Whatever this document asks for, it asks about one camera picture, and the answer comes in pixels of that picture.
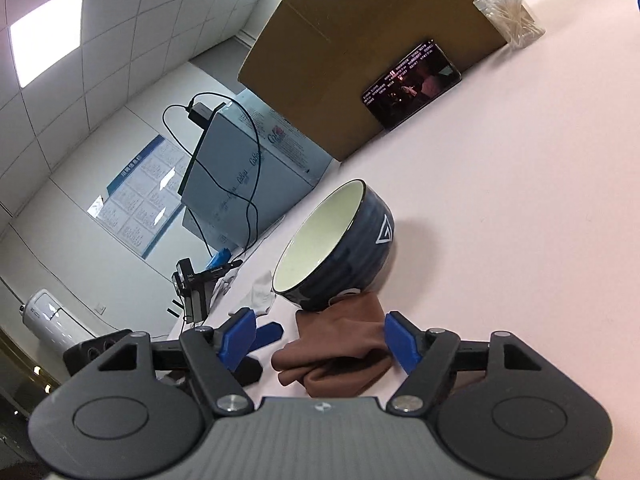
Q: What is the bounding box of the light blue printed carton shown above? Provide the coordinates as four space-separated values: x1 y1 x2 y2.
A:
178 89 335 256

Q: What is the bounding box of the black gripper tool with handle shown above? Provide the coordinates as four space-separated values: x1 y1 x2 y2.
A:
171 258 244 323

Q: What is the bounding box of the ceiling light panel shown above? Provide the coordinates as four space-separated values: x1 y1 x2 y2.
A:
9 0 84 89

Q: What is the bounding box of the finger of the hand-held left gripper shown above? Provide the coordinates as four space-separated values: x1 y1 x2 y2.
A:
254 322 285 350
234 358 264 387

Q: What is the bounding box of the dark blue ceramic bowl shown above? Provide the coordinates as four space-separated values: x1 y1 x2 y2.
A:
271 178 396 313

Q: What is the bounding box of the black power adapter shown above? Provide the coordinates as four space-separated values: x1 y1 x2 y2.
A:
187 101 227 129

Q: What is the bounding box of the black smartphone with lit screen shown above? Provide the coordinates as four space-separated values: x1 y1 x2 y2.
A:
362 37 462 131

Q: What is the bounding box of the white crumpled cloth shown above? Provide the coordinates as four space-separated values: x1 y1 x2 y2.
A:
242 272 277 317

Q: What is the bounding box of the black cable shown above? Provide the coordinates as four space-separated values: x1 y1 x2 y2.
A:
162 92 261 261

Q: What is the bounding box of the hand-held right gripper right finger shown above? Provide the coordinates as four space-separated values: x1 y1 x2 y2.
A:
384 311 571 417

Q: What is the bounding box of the blue and white wall poster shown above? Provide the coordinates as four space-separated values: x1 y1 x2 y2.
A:
87 134 194 261

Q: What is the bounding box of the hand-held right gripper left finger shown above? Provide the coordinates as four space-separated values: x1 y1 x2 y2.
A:
65 308 257 416

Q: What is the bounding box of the large cardboard box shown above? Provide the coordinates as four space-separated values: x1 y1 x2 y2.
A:
237 0 508 162

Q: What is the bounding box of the brown cloth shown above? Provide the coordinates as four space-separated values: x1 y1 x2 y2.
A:
271 292 488 399

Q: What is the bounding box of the clear jar of cotton swabs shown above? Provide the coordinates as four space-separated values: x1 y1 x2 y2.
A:
472 0 546 50

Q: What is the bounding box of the white standing appliance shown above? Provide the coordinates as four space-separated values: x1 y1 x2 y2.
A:
20 288 99 357

